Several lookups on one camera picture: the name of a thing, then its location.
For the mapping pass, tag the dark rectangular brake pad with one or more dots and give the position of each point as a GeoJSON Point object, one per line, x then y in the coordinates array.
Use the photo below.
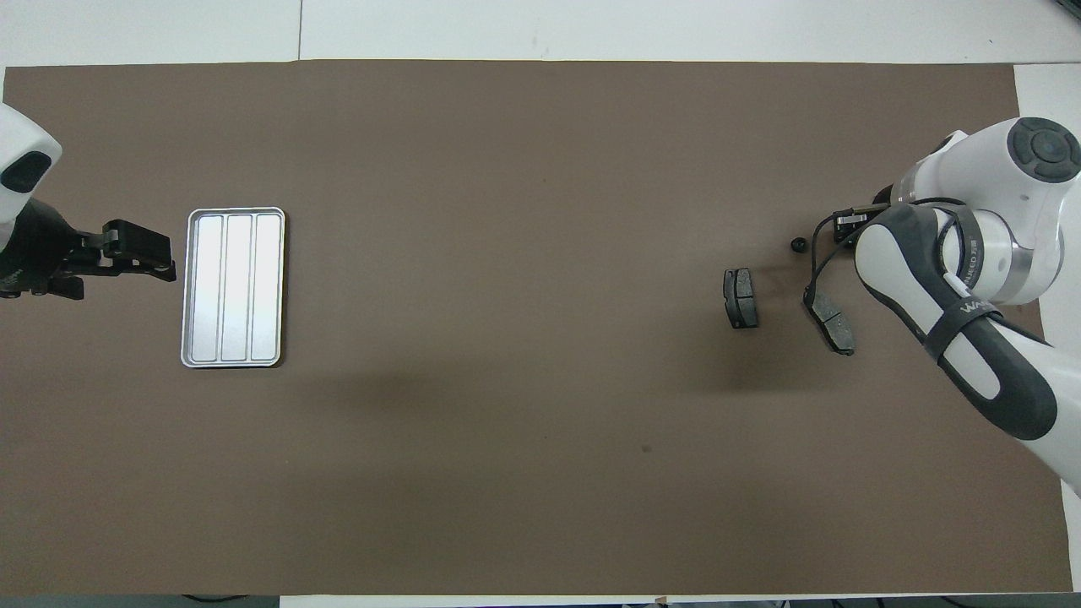
{"type": "Point", "coordinates": [741, 300]}

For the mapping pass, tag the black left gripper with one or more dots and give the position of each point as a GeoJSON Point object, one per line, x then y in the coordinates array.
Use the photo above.
{"type": "Point", "coordinates": [38, 253]}

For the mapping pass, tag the brown table mat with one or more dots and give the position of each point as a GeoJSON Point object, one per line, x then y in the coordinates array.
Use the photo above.
{"type": "Point", "coordinates": [507, 169]}

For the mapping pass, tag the silver metal tray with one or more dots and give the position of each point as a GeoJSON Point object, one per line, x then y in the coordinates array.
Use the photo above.
{"type": "Point", "coordinates": [232, 287]}

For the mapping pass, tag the dark curved brake pad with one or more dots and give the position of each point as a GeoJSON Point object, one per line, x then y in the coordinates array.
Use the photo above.
{"type": "Point", "coordinates": [836, 329]}

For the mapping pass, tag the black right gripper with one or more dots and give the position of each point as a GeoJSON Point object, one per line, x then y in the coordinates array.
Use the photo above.
{"type": "Point", "coordinates": [884, 198]}

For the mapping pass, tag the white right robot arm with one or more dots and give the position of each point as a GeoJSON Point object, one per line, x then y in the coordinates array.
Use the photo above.
{"type": "Point", "coordinates": [996, 363]}

